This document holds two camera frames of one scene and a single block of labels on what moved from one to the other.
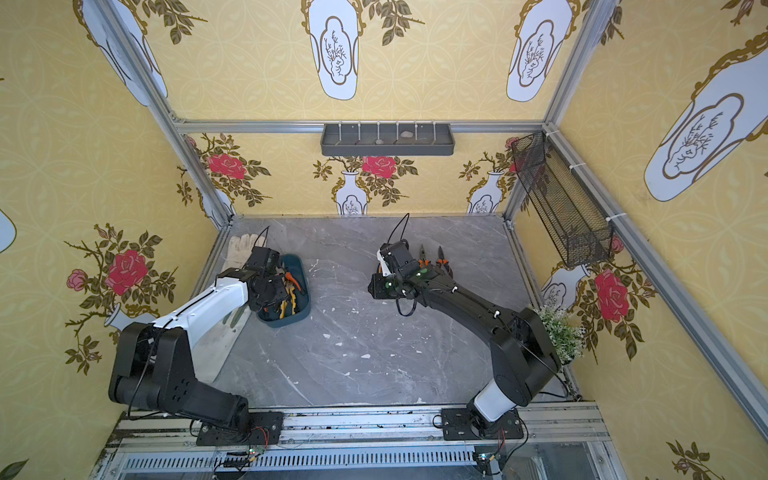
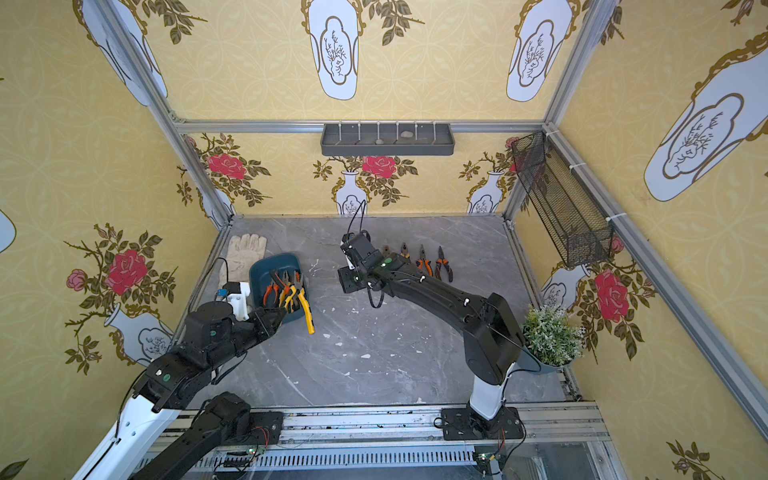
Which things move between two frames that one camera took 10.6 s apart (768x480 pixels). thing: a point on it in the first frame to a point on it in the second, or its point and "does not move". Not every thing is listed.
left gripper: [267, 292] to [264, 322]
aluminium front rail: [557, 443] does not move
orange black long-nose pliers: [442, 260] does not move
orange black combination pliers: [422, 257] does not move
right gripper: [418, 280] to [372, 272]
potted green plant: [566, 336] does not move
